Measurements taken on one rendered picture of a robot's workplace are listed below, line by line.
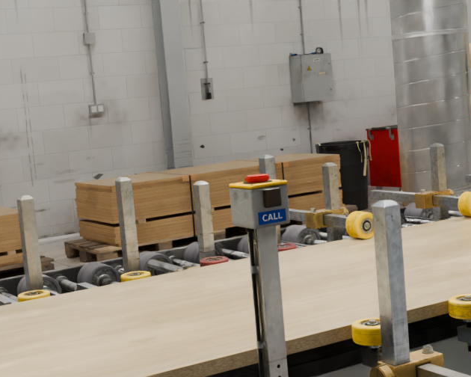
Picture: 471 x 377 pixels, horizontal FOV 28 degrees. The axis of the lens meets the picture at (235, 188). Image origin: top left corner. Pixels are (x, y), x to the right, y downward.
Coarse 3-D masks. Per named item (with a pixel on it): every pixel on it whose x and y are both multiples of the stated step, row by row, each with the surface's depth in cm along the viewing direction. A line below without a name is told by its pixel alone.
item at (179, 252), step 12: (324, 228) 356; (216, 240) 334; (228, 240) 335; (240, 240) 337; (156, 252) 320; (168, 252) 323; (180, 252) 325; (84, 264) 308; (108, 264) 312; (120, 264) 314; (72, 276) 305; (12, 288) 295
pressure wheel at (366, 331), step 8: (360, 320) 182; (368, 320) 182; (376, 320) 181; (352, 328) 179; (360, 328) 176; (368, 328) 176; (376, 328) 175; (352, 336) 180; (360, 336) 177; (368, 336) 176; (376, 336) 176; (360, 344) 177; (368, 344) 176; (376, 344) 176
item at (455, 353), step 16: (432, 320) 199; (448, 320) 202; (416, 336) 197; (432, 336) 199; (448, 336) 202; (304, 352) 182; (320, 352) 184; (336, 352) 187; (352, 352) 188; (448, 352) 202; (464, 352) 204; (240, 368) 175; (256, 368) 177; (288, 368) 181; (304, 368) 183; (320, 368) 184; (336, 368) 187; (352, 368) 189; (368, 368) 191; (448, 368) 202; (464, 368) 204
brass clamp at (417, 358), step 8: (416, 352) 172; (416, 360) 168; (424, 360) 168; (432, 360) 169; (440, 360) 170; (376, 368) 166; (384, 368) 166; (392, 368) 165; (400, 368) 165; (408, 368) 166; (416, 368) 167; (376, 376) 166; (384, 376) 164; (392, 376) 165; (400, 376) 166; (408, 376) 166; (416, 376) 167
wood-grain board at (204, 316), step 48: (432, 240) 264; (96, 288) 237; (144, 288) 232; (192, 288) 227; (240, 288) 223; (288, 288) 218; (336, 288) 214; (432, 288) 206; (0, 336) 196; (48, 336) 193; (96, 336) 189; (144, 336) 186; (192, 336) 183; (240, 336) 180; (288, 336) 177; (336, 336) 180
